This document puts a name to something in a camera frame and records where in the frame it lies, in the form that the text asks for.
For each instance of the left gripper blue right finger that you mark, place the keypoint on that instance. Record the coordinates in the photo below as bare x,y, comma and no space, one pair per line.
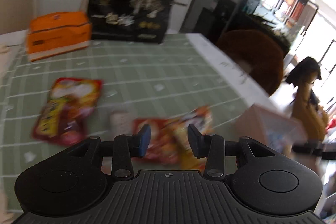
196,141

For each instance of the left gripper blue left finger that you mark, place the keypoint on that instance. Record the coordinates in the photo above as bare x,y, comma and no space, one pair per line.
141,141

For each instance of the yellow orange chip packet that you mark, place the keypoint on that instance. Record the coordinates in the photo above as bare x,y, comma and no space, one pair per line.
169,143

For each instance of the pink storage box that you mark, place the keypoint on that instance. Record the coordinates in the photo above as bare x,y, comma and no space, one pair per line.
270,128

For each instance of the green checked tablecloth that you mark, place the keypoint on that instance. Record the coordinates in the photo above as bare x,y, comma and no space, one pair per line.
163,80

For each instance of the dark red snack packet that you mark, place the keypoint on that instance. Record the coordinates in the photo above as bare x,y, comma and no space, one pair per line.
70,102

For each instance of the brown furry chair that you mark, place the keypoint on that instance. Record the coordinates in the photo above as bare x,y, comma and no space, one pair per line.
258,54

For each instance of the black gift box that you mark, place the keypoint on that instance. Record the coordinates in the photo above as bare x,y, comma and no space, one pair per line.
143,21

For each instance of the orange carton box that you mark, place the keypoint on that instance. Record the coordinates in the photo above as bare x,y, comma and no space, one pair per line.
57,33

